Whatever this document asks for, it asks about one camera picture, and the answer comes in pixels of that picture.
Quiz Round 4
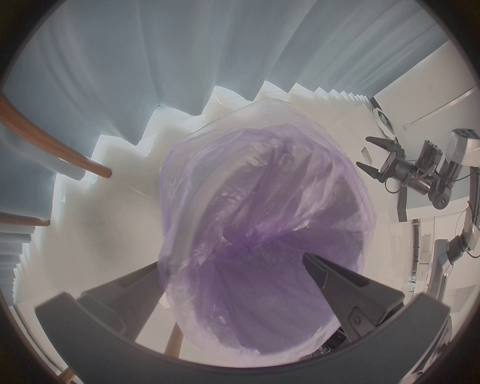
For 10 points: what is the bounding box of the pale blue curtain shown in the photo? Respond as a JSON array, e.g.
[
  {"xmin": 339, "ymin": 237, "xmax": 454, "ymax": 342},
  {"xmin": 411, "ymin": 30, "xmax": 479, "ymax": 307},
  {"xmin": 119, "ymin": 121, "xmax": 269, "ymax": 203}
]
[{"xmin": 0, "ymin": 0, "xmax": 451, "ymax": 312}]

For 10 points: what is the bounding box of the purple plastic bag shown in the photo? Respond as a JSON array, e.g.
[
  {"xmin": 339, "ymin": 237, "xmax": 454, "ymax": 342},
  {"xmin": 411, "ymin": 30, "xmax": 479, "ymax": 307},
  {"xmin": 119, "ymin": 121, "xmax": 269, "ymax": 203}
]
[{"xmin": 157, "ymin": 99, "xmax": 377, "ymax": 357}]

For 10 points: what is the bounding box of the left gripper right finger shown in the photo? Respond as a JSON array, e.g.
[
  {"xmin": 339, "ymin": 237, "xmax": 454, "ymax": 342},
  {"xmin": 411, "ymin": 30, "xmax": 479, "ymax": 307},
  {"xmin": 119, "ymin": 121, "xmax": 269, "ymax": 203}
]
[{"xmin": 302, "ymin": 252, "xmax": 406, "ymax": 340}]

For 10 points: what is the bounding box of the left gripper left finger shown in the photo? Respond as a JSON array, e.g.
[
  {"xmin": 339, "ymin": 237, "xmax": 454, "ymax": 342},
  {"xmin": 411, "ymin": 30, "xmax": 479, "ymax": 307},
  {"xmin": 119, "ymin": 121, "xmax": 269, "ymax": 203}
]
[{"xmin": 77, "ymin": 261, "xmax": 166, "ymax": 337}]

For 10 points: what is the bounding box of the white trash bin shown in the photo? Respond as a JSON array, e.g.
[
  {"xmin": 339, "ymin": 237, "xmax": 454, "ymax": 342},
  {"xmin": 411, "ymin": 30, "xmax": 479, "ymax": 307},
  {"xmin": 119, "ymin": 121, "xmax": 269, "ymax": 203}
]
[{"xmin": 165, "ymin": 103, "xmax": 372, "ymax": 357}]

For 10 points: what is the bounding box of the white cushioned wooden chair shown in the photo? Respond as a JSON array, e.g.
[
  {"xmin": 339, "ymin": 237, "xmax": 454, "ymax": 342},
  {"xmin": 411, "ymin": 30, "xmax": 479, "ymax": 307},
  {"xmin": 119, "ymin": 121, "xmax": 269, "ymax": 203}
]
[{"xmin": 0, "ymin": 92, "xmax": 184, "ymax": 384}]

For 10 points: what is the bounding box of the crumpled white plastic wrapper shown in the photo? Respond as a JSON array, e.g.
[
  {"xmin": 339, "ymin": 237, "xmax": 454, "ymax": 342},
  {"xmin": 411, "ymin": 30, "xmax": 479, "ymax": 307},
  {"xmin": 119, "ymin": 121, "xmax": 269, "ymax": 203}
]
[{"xmin": 373, "ymin": 107, "xmax": 397, "ymax": 139}]

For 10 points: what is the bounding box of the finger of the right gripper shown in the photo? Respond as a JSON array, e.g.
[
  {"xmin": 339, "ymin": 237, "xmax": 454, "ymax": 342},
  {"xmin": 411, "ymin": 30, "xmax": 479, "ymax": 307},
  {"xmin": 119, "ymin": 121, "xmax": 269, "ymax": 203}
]
[
  {"xmin": 365, "ymin": 136, "xmax": 397, "ymax": 154},
  {"xmin": 355, "ymin": 161, "xmax": 382, "ymax": 182}
]

